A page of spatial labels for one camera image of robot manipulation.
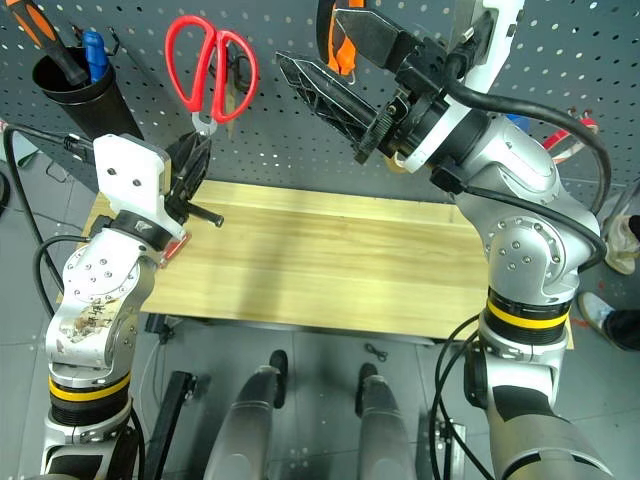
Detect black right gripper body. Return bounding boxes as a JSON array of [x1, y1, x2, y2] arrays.
[[382, 37, 452, 157]]

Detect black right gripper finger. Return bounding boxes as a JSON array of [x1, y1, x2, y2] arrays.
[[332, 7, 418, 75], [274, 50, 392, 163]]

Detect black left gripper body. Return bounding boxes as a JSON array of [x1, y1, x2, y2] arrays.
[[164, 192, 226, 230]]

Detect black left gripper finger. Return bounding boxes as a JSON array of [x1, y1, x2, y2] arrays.
[[168, 139, 194, 201], [185, 132, 214, 202]]

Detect orange clamp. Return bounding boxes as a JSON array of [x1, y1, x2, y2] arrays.
[[315, 0, 366, 85]]

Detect grey perforated pegboard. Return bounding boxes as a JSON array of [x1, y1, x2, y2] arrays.
[[0, 0, 640, 204]]

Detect red clear wrist tab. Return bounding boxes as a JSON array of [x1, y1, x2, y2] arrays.
[[160, 233, 194, 267]]

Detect black cone tool cup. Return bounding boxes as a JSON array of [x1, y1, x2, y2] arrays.
[[32, 44, 146, 144]]

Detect black metal floor bar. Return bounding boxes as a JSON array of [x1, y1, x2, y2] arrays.
[[148, 370, 200, 480]]

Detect grey left robot leg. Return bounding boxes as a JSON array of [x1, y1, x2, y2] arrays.
[[203, 349, 290, 480]]

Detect grey robot leg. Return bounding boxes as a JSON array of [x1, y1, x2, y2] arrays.
[[203, 349, 290, 480], [355, 363, 417, 480]]

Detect beige shoe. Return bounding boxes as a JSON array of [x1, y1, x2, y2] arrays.
[[602, 214, 640, 275]]

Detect white shoe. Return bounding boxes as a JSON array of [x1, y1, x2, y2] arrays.
[[577, 292, 617, 342]]

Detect grey right robot leg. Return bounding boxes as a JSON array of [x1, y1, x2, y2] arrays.
[[355, 363, 417, 480]]

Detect dark trouser leg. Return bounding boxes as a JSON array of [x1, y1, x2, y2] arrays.
[[602, 309, 640, 352]]

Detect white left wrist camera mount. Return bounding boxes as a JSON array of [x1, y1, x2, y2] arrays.
[[92, 133, 194, 241]]

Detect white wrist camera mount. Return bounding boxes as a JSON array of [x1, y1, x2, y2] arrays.
[[399, 0, 526, 174], [92, 133, 194, 241]]

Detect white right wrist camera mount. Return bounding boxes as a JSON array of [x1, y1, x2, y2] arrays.
[[399, 0, 526, 174]]

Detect red handled scissors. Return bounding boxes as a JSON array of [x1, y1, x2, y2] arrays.
[[164, 14, 260, 137]]

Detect blue handled screwdriver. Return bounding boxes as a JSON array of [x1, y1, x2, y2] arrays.
[[82, 30, 111, 85]]

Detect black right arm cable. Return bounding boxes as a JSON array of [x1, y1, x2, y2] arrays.
[[432, 49, 612, 274]]

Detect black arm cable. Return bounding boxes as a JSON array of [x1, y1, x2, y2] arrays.
[[432, 49, 612, 274], [2, 124, 99, 317]]

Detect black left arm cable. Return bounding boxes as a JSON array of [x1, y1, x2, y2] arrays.
[[2, 124, 99, 317]]

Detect orange black handled hammer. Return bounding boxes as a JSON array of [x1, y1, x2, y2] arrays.
[[5, 0, 89, 90]]

